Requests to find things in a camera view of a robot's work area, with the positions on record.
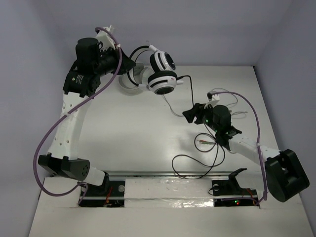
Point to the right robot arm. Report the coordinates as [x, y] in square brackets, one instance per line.
[283, 174]

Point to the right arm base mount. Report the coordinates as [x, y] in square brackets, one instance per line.
[228, 193]

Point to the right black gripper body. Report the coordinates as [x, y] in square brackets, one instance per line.
[205, 116]

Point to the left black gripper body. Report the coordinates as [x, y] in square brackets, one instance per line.
[119, 60]

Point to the aluminium rail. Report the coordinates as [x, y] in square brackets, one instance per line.
[172, 173]

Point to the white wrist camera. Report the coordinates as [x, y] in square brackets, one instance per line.
[105, 40]
[213, 99]

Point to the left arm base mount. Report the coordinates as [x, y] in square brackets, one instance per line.
[109, 195]

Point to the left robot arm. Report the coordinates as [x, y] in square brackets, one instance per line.
[80, 87]

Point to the black and white headphones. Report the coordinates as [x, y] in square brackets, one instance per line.
[164, 79]

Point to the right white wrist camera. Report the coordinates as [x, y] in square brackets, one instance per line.
[213, 99]

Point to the white foam block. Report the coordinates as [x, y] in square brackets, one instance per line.
[167, 193]

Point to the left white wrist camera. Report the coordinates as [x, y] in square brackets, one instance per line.
[105, 40]

